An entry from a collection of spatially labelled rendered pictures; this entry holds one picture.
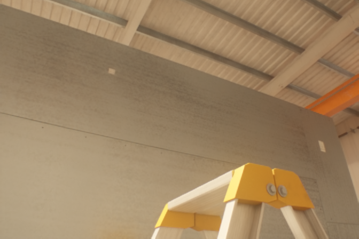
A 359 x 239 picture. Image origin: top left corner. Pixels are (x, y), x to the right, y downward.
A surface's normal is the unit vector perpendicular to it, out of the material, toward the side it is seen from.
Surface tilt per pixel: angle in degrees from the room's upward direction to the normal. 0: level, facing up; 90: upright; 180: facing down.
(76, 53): 90
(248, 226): 88
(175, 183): 90
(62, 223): 90
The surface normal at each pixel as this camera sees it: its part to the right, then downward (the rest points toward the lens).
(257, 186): 0.47, -0.48
